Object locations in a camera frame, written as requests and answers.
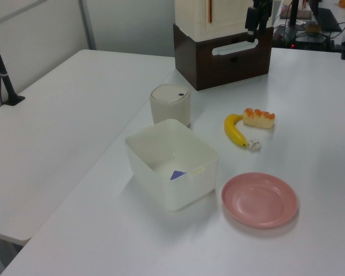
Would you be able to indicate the pink plastic plate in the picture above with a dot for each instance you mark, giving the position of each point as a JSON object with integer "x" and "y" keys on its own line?
{"x": 258, "y": 201}

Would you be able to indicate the small white lidded trash can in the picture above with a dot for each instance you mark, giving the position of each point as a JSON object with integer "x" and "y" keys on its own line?
{"x": 171, "y": 110}

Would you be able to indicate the white plastic storage bin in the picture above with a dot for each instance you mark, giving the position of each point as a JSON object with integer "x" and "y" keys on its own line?
{"x": 187, "y": 192}

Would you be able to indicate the yellow banana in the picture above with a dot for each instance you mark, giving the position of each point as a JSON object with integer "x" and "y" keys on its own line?
{"x": 232, "y": 130}

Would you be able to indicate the crumpled white paper ball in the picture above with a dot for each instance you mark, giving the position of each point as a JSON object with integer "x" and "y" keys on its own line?
{"x": 255, "y": 145}

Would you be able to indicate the dark brown drawer box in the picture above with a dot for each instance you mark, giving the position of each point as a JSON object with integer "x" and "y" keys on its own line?
{"x": 233, "y": 67}

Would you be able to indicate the cream toy fridge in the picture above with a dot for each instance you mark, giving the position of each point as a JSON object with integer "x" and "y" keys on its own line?
{"x": 218, "y": 20}

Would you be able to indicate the black upright stand pole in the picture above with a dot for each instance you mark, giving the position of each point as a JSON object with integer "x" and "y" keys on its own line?
{"x": 293, "y": 13}

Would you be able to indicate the black pole with clamp base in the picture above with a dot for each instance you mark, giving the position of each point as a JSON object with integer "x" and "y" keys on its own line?
{"x": 3, "y": 74}

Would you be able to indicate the black laptop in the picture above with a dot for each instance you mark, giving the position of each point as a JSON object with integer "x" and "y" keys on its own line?
{"x": 327, "y": 17}

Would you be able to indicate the black camera on mount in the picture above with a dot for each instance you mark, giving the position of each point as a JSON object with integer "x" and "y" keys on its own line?
{"x": 250, "y": 20}

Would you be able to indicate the grey partition post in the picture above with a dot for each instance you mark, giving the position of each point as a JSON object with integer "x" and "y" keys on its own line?
{"x": 87, "y": 24}

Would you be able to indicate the black articulated camera stand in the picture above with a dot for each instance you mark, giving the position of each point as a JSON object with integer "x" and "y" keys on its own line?
{"x": 264, "y": 14}

